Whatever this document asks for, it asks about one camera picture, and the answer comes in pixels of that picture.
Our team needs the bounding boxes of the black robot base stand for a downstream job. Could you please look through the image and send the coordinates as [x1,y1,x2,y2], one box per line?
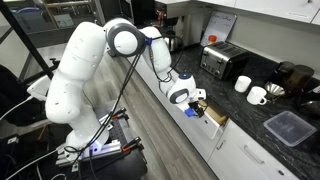
[53,106,149,180]

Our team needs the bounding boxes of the white mug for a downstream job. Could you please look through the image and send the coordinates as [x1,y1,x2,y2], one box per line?
[234,76,252,93]
[247,86,267,105]

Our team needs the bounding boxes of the steel coffee carafe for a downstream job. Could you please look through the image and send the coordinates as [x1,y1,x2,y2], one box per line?
[164,35,183,52]

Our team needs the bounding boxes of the silver black toaster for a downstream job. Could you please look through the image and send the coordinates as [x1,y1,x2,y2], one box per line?
[200,41,251,80]

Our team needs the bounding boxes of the jar with orange lid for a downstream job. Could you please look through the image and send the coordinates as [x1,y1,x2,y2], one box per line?
[208,35,217,45]

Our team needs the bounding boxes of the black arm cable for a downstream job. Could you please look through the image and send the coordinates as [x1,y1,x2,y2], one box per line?
[63,33,185,164]

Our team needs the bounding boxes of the dark glass coffee jar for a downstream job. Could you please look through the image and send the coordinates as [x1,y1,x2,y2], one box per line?
[284,65,314,94]

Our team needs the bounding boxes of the steel funnel dripper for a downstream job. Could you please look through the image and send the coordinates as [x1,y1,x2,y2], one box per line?
[265,82,285,100]

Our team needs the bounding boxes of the white upper wall cabinets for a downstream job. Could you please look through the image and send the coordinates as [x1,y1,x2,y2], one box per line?
[199,0,320,25]

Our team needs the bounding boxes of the clear plastic container lid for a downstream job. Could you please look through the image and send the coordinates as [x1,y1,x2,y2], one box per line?
[263,111,317,147]

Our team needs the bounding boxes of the white lower cabinet run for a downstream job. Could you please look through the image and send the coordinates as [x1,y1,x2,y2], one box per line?
[109,53,301,180]

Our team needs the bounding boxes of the black commercial coffee maker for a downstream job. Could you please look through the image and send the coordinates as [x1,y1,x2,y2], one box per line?
[154,0,214,53]

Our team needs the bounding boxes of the white mug left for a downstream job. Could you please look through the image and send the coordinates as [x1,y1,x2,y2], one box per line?
[234,76,252,93]

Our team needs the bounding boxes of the white mug right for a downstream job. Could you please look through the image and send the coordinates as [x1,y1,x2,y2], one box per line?
[247,86,267,105]

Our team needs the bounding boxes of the white handwritten sign board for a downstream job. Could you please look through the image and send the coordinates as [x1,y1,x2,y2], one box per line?
[200,11,237,46]

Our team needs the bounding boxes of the white wooden drawer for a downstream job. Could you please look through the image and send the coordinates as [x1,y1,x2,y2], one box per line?
[196,100,228,139]

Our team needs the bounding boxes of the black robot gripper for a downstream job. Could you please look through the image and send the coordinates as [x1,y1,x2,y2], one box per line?
[185,101,207,118]

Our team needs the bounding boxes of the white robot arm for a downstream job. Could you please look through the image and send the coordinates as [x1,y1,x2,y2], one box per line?
[45,18,206,149]

